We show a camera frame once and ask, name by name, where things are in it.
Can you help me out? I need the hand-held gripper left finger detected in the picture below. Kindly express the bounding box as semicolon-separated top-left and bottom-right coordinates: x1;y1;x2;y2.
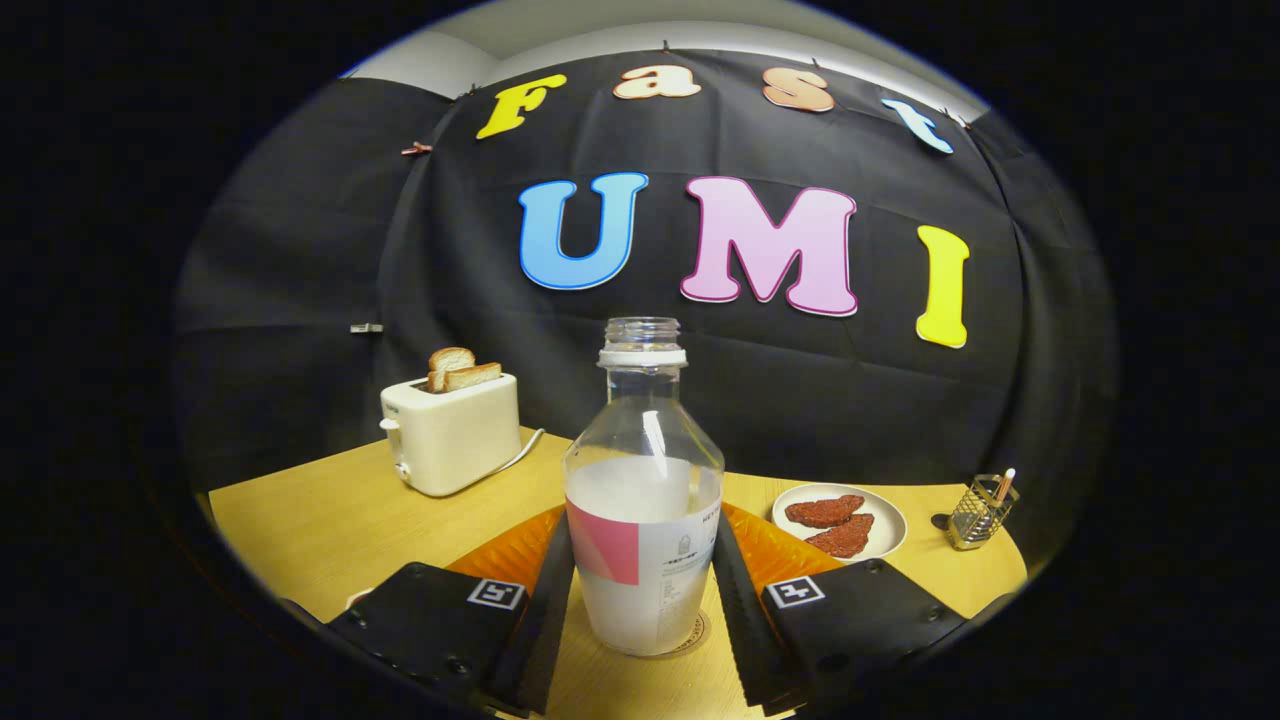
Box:
285;505;578;718

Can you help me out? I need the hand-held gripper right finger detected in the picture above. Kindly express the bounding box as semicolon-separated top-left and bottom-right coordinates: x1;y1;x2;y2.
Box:
708;503;946;719

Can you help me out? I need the round wooden coaster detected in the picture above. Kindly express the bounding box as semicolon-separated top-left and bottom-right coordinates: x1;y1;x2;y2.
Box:
590;608;713;661

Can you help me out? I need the clear juice bottle red label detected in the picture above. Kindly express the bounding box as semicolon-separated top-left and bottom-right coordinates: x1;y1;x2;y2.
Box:
563;317;725;658

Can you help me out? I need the brown meat piece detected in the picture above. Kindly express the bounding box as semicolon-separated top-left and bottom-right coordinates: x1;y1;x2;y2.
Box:
805;513;876;559
784;494;866;529

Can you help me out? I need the white round plate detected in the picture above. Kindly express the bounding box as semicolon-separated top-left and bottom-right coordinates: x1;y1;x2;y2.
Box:
771;483;908;564

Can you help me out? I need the cream toaster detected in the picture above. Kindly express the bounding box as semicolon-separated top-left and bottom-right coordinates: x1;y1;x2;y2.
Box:
380;373;523;498

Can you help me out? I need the wooden table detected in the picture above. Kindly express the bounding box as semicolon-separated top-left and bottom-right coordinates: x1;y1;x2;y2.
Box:
205;428;1029;720

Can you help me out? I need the black backdrop cloth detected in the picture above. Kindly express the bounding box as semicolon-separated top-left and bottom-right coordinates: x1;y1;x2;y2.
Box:
170;50;1116;601

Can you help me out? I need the white toaster cable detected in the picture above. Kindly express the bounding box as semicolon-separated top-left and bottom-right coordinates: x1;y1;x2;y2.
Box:
495;428;546;476

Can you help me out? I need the wire mesh utensil holder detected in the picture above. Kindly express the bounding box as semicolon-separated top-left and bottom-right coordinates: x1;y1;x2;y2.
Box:
946;474;1021;551

